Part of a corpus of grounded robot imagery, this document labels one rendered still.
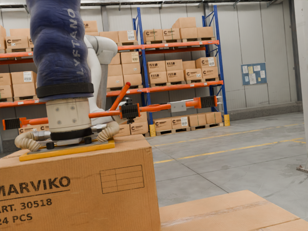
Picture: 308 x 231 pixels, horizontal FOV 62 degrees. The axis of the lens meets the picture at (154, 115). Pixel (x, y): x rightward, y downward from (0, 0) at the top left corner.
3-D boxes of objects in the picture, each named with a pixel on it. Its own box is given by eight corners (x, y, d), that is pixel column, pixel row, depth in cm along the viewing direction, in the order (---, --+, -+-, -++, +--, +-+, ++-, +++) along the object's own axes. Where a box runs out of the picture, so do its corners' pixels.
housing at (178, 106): (171, 112, 111) (170, 102, 111) (167, 112, 118) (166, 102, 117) (186, 110, 112) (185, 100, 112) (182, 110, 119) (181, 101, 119)
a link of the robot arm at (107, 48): (79, 141, 191) (103, 136, 207) (92, 148, 181) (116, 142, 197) (84, 34, 172) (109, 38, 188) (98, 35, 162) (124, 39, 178)
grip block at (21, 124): (3, 130, 122) (2, 119, 122) (10, 128, 131) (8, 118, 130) (22, 128, 124) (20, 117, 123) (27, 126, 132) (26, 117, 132)
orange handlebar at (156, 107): (-2, 131, 99) (-3, 122, 99) (24, 125, 129) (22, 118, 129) (220, 104, 115) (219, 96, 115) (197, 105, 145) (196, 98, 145)
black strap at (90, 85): (30, 97, 93) (28, 86, 93) (45, 99, 116) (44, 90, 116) (92, 90, 97) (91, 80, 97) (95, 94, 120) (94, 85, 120)
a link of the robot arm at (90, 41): (83, 44, 152) (101, 46, 162) (71, 25, 159) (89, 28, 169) (75, 61, 160) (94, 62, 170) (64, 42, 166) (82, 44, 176)
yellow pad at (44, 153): (19, 162, 90) (17, 148, 90) (27, 156, 100) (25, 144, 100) (115, 148, 96) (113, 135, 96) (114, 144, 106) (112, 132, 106)
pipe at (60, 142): (19, 151, 92) (17, 135, 92) (38, 141, 117) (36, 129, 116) (113, 138, 98) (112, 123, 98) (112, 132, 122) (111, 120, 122)
